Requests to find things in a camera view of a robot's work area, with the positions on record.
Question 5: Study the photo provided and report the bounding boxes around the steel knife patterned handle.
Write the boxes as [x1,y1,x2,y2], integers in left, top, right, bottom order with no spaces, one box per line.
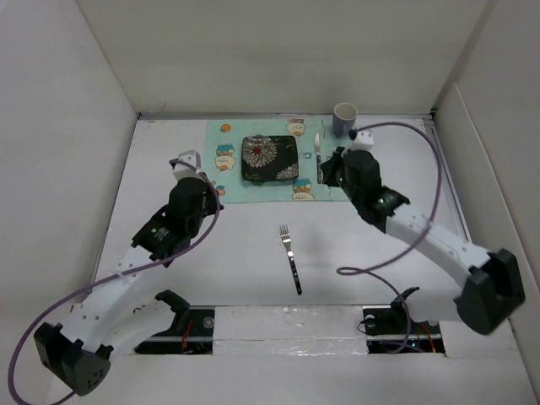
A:
[314,132,323,184]

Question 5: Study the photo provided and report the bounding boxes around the green cartoon print cloth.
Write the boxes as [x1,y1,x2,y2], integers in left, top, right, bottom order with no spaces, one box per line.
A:
[202,116,350,204]

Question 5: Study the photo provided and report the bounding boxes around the purple ceramic mug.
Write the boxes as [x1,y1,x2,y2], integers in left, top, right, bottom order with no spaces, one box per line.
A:
[332,102,358,137]

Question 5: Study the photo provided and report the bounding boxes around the black floral square plate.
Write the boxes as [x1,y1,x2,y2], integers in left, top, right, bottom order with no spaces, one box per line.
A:
[241,134,300,185]

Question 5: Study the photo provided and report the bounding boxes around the steel fork patterned handle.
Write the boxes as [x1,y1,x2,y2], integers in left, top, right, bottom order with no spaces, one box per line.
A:
[279,225,303,295]

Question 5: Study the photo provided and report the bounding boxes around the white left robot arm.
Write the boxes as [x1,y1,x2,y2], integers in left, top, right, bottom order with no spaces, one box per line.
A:
[31,167,222,397]

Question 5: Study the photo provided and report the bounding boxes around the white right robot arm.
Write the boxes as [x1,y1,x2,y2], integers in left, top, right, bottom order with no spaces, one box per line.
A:
[321,147,526,335]

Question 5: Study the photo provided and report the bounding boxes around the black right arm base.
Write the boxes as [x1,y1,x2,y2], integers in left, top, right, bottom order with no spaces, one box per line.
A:
[357,298,446,354]

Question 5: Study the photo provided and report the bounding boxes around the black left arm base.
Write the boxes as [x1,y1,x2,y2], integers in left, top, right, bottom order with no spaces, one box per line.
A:
[134,290,215,355]

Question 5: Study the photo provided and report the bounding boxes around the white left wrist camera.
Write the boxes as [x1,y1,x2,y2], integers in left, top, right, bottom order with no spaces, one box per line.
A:
[170,149,202,181]

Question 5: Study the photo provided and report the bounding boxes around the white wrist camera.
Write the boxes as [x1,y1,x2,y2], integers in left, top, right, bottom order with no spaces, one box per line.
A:
[348,128,374,151]
[170,149,202,181]

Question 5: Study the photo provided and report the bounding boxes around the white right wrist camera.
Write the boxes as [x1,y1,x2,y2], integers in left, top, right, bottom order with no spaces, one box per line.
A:
[348,128,374,151]

